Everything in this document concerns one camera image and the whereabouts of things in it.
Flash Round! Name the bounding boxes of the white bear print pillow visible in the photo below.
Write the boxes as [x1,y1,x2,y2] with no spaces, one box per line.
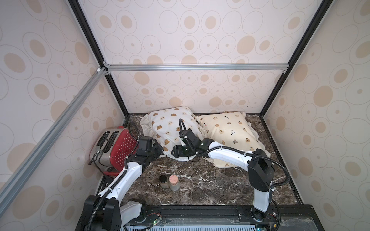
[140,106,204,161]

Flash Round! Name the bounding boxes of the cream animal print pillow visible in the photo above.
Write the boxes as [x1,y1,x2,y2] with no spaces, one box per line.
[195,112,271,157]

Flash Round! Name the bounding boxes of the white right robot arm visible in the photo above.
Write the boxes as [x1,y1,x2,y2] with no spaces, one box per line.
[171,129,290,220]

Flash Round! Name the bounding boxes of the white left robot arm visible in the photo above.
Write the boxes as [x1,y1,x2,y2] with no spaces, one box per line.
[76,136,163,231]

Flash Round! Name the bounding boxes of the red and silver toaster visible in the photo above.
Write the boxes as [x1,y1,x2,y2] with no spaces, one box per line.
[88,127,138,178]

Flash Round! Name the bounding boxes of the pink lid spice jar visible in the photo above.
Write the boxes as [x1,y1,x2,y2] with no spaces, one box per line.
[169,175,180,192]

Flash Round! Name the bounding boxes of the silver horizontal back rail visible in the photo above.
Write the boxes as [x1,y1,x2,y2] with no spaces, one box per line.
[107,63,289,72]

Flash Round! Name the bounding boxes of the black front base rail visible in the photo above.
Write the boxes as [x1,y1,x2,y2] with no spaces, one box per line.
[91,203,324,231]

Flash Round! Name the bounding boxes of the silver diagonal left rail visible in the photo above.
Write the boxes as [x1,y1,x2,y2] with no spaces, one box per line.
[1,67,107,216]

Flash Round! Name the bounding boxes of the black vertical frame post left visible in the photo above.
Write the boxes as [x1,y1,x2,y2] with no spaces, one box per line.
[67,0,130,117]

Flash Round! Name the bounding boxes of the black vertical frame post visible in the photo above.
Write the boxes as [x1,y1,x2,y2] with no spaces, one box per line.
[67,0,130,117]
[259,0,334,118]

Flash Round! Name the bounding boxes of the black vertical frame post right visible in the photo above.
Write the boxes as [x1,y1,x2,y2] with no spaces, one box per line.
[259,0,334,118]

